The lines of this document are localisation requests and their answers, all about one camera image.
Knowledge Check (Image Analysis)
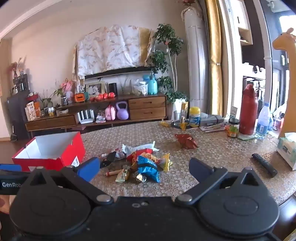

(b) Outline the black sesame snack bag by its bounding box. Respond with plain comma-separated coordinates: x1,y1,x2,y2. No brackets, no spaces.
100,152,116,168

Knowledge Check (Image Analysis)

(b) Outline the green orange pastry packet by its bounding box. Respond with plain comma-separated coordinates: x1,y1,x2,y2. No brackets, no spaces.
115,165,130,183

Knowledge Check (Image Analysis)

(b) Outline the yellow snack packet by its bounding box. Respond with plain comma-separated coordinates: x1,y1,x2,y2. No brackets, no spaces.
159,153,172,172

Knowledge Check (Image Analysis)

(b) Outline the dark red foil bag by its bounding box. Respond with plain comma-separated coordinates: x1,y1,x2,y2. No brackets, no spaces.
175,134,198,149

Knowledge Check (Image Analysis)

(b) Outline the white red drink pouch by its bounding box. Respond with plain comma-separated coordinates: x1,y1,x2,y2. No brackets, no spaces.
100,148,127,159

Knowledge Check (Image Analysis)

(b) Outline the white snack wrapper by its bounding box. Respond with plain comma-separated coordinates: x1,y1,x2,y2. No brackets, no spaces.
121,141,159,155

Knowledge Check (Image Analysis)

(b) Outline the red chips bag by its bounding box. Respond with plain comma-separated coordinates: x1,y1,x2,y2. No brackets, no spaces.
126,148,152,163

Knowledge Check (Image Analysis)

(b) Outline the silver foil candy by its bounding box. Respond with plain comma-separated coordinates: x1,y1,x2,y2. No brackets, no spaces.
135,173,147,183

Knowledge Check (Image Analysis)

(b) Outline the blue snack bag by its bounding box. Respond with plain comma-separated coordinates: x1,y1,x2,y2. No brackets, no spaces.
137,156,161,183

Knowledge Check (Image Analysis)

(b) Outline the red cardboard box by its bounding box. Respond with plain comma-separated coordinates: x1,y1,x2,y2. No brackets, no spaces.
12,132,85,172

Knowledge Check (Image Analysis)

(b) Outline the grey box on table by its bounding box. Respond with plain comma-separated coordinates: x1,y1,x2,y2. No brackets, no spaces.
200,113,224,126

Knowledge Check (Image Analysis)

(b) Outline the dark lid jar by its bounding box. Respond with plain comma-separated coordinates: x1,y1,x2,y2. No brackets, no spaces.
227,118,240,138

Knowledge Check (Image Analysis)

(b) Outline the white router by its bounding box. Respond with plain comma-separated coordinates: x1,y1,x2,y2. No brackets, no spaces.
76,109,95,125

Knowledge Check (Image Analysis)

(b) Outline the stack of booklets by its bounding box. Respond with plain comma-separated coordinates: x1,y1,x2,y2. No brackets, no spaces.
95,110,106,123

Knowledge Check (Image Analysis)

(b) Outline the glass cup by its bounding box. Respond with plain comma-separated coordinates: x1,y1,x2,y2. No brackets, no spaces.
174,110,180,127

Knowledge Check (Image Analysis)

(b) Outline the black side cabinet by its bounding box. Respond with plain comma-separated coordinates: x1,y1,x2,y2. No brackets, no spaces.
7,74,30,140

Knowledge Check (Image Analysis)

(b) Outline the black remote control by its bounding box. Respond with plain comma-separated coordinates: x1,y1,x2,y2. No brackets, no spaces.
252,153,278,178

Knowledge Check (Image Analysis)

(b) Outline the yellow lid wipes canister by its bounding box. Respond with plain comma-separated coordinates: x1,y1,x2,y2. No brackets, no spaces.
189,106,201,128

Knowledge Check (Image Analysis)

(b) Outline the small yellow wrapper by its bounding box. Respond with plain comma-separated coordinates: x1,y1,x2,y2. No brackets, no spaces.
160,121,171,128

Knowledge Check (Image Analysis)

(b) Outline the red water bottle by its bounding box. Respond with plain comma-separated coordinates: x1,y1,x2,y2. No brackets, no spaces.
239,84,258,135

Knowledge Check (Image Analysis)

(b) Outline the yellow sachet in cup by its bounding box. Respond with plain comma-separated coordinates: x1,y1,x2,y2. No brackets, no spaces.
180,102,188,131

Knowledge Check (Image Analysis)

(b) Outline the purple kettlebell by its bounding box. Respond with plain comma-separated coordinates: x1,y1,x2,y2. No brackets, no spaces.
115,101,129,121

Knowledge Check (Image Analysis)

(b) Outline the orange radio box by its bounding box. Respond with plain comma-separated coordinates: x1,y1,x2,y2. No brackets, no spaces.
74,93,86,103

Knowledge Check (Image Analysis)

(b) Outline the red apples row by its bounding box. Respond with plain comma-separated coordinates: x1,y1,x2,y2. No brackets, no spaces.
89,92,116,102

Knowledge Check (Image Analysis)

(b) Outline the clear plastic water bottle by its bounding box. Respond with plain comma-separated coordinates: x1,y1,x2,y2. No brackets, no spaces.
255,102,270,139

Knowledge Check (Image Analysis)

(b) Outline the tissue box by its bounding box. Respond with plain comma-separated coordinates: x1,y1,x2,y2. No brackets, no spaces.
276,133,296,171

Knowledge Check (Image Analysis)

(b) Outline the framed photo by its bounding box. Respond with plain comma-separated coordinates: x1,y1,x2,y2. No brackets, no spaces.
86,81,105,97

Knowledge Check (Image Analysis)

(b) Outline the wooden tv cabinet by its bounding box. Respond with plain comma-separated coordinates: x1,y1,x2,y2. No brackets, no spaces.
25,93,167,133

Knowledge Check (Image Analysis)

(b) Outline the pink plush doll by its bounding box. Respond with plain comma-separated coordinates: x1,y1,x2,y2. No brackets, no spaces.
61,78,75,104

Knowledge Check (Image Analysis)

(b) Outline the black speaker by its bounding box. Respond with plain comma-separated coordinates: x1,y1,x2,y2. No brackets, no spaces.
108,83,118,96

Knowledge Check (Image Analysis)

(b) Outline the teal water jug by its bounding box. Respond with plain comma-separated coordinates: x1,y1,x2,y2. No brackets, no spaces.
143,75,158,95

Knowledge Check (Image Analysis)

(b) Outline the clear plastic bag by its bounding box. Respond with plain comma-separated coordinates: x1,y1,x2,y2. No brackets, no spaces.
132,79,148,96

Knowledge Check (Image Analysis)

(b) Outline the tv screen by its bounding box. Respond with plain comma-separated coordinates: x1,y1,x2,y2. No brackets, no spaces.
85,66,152,79

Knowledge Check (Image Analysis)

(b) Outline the potted green tree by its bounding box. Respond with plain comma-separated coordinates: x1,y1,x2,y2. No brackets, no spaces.
149,24,187,120

